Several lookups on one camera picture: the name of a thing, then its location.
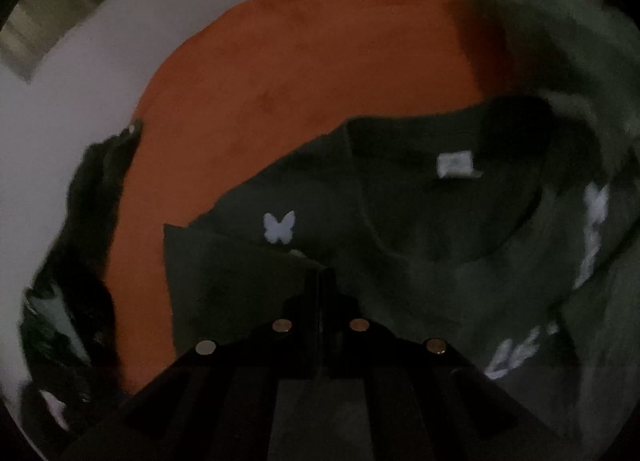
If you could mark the black garment with white butterflies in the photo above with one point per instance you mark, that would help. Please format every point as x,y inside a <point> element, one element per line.
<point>455,286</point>

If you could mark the dark green garment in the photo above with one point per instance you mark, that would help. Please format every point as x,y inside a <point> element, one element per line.
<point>583,58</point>

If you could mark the orange blanket bed cover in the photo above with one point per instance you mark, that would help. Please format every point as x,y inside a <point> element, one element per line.
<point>261,80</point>

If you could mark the black garment at bed edge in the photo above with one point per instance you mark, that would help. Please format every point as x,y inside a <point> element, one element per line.
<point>67,329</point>

